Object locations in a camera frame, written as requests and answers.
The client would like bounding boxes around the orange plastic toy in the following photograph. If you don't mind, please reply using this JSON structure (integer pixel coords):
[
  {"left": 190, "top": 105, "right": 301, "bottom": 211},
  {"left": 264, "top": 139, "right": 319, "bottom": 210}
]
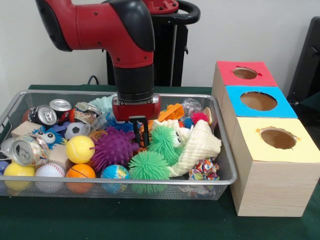
[{"left": 156, "top": 103, "right": 185, "bottom": 123}]

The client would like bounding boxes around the orange basketball toy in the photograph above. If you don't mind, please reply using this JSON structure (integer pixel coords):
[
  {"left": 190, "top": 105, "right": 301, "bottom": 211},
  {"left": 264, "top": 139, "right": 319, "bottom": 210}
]
[{"left": 65, "top": 164, "right": 97, "bottom": 195}]

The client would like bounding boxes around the wooden box with three holes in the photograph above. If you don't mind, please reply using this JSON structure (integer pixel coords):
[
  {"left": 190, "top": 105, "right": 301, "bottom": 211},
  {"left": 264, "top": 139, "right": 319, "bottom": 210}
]
[{"left": 211, "top": 61, "right": 320, "bottom": 218}]

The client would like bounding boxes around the green spiky ball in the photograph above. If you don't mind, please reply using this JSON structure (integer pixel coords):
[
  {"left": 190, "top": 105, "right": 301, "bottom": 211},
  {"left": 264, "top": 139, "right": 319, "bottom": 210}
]
[
  {"left": 148, "top": 125, "right": 182, "bottom": 167},
  {"left": 128, "top": 151, "right": 171, "bottom": 196}
]

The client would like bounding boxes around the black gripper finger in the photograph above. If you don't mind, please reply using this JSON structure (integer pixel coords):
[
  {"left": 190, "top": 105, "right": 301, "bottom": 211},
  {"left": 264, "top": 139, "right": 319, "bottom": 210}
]
[
  {"left": 130, "top": 119, "right": 142, "bottom": 146},
  {"left": 140, "top": 118, "right": 150, "bottom": 148}
]

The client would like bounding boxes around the purple spiky ball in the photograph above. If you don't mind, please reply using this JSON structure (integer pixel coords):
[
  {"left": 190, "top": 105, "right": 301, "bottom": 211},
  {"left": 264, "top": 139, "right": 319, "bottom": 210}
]
[{"left": 91, "top": 127, "right": 140, "bottom": 173}]

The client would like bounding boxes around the black cable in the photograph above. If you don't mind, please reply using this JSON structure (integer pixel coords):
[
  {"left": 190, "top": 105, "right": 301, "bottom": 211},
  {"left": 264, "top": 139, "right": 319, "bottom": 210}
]
[{"left": 87, "top": 75, "right": 101, "bottom": 86}]

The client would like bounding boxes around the black chair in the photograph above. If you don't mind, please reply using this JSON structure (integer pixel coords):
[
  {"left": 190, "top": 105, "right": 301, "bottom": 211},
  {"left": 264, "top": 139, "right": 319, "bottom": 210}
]
[{"left": 287, "top": 16, "right": 320, "bottom": 108}]

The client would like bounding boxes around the tiger striped plush toy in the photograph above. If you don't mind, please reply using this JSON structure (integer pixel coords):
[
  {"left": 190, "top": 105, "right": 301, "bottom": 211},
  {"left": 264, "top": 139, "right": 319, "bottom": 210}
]
[{"left": 136, "top": 121, "right": 157, "bottom": 151}]

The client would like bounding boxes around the shallow clear mesh bin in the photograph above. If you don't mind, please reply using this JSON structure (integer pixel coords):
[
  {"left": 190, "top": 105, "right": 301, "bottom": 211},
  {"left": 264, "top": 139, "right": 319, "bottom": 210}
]
[{"left": 0, "top": 90, "right": 239, "bottom": 201}]

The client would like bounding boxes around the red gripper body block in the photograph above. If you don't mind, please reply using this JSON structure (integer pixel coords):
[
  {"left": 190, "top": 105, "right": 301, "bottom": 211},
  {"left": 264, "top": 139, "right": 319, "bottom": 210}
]
[{"left": 111, "top": 93, "right": 162, "bottom": 123}]

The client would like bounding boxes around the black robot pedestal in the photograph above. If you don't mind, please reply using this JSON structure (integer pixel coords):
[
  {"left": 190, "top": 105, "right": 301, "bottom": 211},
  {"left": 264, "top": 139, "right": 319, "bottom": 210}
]
[{"left": 105, "top": 0, "right": 201, "bottom": 87}]

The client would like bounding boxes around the cream muslin cloth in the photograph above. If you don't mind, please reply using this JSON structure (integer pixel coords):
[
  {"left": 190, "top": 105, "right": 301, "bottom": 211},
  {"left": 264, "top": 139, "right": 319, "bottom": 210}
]
[{"left": 150, "top": 119, "right": 223, "bottom": 178}]

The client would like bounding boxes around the blue globe ball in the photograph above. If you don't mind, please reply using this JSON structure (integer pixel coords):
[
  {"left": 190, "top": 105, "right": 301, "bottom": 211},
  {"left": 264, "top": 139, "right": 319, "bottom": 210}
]
[{"left": 101, "top": 164, "right": 131, "bottom": 195}]

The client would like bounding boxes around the yellow tennis ball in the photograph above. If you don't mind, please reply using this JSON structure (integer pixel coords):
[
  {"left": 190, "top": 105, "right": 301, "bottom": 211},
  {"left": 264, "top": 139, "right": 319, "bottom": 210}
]
[{"left": 65, "top": 135, "right": 96, "bottom": 165}]

